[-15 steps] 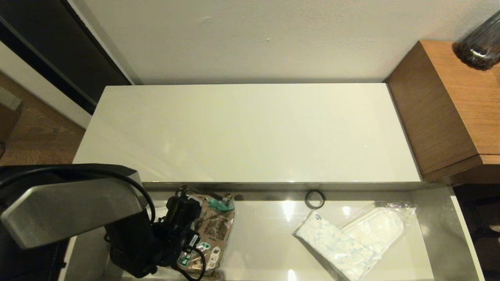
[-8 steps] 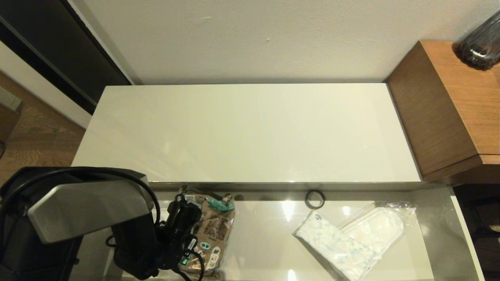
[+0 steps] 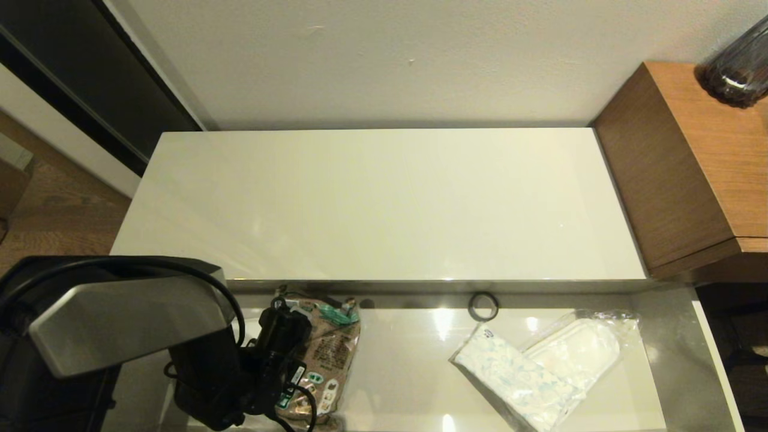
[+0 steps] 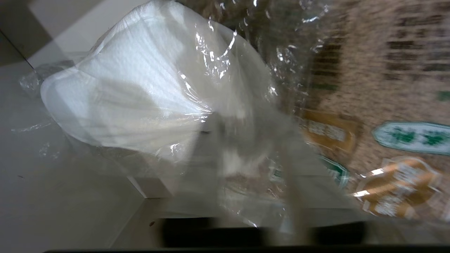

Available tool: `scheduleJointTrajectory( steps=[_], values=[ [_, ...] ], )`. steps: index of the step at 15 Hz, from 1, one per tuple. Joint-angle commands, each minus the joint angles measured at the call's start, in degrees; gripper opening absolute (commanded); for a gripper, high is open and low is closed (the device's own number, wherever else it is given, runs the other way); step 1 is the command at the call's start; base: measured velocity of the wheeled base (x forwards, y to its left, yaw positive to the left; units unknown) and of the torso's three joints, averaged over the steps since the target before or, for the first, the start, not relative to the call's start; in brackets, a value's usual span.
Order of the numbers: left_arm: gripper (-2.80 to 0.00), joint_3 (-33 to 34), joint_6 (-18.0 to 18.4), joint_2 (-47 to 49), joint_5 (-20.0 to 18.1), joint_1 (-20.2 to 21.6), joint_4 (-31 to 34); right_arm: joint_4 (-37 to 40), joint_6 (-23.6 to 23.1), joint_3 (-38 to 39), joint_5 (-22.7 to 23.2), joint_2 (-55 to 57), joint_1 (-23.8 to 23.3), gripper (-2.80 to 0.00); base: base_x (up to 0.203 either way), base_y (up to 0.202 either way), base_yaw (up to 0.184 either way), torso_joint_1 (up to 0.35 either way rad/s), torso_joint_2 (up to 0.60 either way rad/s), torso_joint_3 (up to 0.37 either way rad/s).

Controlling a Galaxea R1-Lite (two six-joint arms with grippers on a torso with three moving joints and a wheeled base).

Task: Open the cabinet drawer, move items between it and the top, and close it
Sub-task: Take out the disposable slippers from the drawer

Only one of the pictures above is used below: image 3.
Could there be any white tissue pack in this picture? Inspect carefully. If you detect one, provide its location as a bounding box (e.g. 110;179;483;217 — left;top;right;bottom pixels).
449;324;587;432

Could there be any brown paper clip package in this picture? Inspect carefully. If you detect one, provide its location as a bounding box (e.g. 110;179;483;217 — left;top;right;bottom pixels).
273;288;362;425

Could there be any dark door panel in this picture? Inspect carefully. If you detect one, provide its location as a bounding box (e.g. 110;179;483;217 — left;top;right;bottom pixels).
0;0;206;178

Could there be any brown wooden side cabinet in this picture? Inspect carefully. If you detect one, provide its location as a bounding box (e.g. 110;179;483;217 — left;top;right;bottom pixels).
593;61;768;281

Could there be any dark glass vase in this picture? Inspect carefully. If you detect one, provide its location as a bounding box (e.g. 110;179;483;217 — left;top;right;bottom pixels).
696;15;768;110

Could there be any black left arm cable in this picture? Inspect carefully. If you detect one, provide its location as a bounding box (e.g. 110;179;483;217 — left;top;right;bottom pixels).
0;257;319;432

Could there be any dark tape ring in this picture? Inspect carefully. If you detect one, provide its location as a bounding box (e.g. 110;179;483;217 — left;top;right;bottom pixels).
468;292;500;323

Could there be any white door frame strip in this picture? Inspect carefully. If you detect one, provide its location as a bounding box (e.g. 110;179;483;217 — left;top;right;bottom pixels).
0;60;145;200

